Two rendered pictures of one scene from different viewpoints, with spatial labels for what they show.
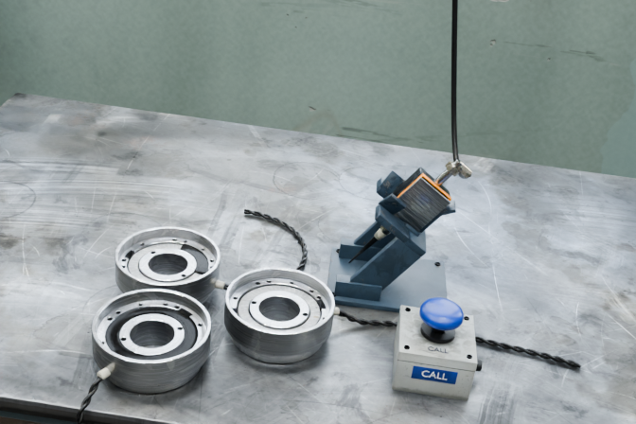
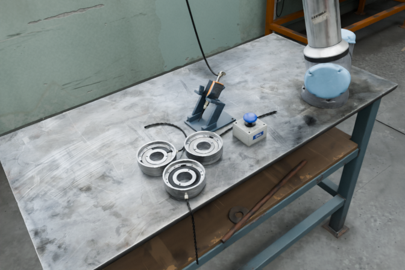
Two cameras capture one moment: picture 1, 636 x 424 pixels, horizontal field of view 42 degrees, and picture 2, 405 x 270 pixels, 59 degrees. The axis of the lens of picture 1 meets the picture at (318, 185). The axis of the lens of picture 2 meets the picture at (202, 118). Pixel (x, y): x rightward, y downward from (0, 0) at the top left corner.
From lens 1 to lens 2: 0.50 m
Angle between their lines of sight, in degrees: 32
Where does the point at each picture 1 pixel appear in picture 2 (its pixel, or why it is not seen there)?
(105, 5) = not seen: outside the picture
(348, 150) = (143, 88)
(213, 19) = not seen: outside the picture
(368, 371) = (237, 146)
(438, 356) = (258, 129)
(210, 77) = not seen: outside the picture
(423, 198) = (216, 88)
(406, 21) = (68, 30)
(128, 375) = (194, 191)
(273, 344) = (216, 156)
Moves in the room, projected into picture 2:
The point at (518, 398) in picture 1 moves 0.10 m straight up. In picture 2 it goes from (274, 128) to (276, 100)
